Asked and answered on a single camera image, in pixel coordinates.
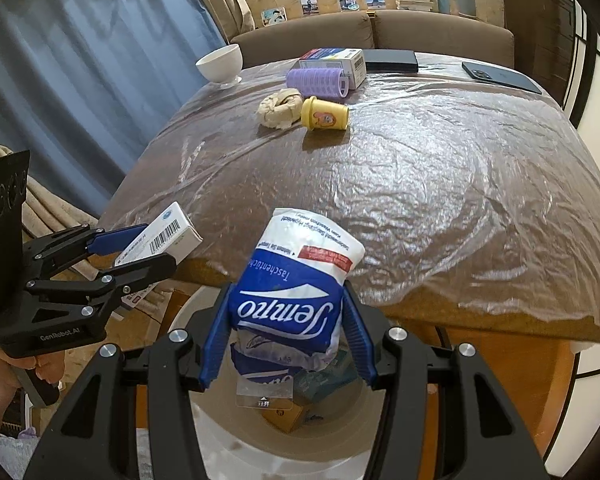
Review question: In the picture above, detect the dark wooden cabinet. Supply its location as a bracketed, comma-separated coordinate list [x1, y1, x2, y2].
[500, 0, 576, 108]

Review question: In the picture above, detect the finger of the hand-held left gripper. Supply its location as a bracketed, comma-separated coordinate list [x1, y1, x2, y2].
[25, 252, 177, 318]
[22, 224, 151, 281]

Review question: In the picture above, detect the blue curtain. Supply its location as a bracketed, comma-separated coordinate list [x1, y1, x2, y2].
[0, 0, 231, 221]

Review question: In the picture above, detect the white barcode box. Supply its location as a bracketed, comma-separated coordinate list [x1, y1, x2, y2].
[114, 201, 203, 311]

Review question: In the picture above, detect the brown sofa cushion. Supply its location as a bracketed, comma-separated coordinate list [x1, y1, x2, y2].
[230, 11, 376, 68]

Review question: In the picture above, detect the black cased phone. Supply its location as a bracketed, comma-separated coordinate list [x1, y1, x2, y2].
[364, 49, 419, 73]

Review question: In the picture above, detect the beige dough lump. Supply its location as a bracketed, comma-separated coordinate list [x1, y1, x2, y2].
[257, 87, 305, 131]

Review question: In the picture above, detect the white trash bin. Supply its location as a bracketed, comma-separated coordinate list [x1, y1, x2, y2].
[162, 285, 396, 480]

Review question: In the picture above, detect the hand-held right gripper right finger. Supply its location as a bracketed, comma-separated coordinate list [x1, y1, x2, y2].
[342, 280, 548, 480]

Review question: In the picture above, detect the blue white tissue pack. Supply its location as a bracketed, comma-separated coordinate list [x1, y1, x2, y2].
[227, 207, 366, 408]

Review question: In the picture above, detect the yellow box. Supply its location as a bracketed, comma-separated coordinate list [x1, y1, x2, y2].
[260, 402, 313, 433]

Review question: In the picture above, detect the white bowl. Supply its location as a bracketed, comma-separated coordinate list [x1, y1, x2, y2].
[195, 44, 244, 86]

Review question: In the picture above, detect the white blue medicine box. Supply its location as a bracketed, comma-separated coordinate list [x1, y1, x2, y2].
[298, 48, 367, 88]

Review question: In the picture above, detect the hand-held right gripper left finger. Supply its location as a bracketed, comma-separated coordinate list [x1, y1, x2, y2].
[22, 282, 233, 480]

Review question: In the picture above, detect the yellow plastic cup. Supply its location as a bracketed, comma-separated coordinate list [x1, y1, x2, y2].
[300, 96, 350, 132]

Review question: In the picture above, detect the purple ribbed roller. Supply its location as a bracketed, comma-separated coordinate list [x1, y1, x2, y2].
[286, 67, 351, 98]

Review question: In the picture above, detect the blue smartphone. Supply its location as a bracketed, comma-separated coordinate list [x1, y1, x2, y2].
[461, 61, 543, 95]

